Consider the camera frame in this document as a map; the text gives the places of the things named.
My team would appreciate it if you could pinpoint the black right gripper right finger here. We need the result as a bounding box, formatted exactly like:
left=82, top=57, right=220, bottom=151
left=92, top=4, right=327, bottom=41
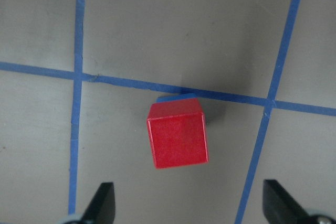
left=263, top=179, right=312, bottom=224

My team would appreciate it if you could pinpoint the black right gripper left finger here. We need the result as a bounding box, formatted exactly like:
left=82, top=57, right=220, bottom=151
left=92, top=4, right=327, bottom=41
left=81, top=182, right=116, bottom=224

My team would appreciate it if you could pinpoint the red wooden block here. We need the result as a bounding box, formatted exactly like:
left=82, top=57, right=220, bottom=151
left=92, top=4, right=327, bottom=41
left=146, top=97, right=209, bottom=169

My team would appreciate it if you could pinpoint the blue wooden block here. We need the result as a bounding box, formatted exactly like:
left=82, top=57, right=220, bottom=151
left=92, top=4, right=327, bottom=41
left=156, top=93, right=197, bottom=103

